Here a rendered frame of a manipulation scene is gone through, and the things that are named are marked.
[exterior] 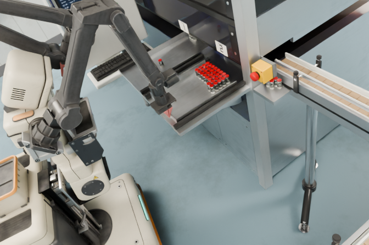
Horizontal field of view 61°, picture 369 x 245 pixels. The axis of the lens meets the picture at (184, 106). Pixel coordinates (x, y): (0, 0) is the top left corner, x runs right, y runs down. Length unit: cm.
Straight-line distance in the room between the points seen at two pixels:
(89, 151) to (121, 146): 134
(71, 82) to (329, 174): 172
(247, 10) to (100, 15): 59
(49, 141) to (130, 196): 97
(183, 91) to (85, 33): 74
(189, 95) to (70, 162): 61
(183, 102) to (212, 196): 88
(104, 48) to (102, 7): 124
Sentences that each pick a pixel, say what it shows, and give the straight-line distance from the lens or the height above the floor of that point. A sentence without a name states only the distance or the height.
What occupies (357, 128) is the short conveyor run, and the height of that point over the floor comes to 88.
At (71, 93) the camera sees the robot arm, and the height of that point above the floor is 132.
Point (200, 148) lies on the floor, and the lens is 244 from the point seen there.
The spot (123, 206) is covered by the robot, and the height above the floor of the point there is 28.
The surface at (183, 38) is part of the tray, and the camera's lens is 196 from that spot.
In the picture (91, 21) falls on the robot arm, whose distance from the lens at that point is 92.
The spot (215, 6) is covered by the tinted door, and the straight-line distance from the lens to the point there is 143.
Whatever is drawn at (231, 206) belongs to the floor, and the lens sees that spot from 213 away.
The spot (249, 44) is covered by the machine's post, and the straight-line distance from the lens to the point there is 135.
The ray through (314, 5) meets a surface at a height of 111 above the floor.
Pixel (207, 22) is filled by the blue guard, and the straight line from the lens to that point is 153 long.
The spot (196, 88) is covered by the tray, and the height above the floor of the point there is 88.
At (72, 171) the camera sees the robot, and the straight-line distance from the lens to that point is 147.
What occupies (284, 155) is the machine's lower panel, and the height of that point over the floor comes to 21.
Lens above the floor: 186
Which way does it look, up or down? 42 degrees down
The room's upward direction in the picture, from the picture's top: 19 degrees counter-clockwise
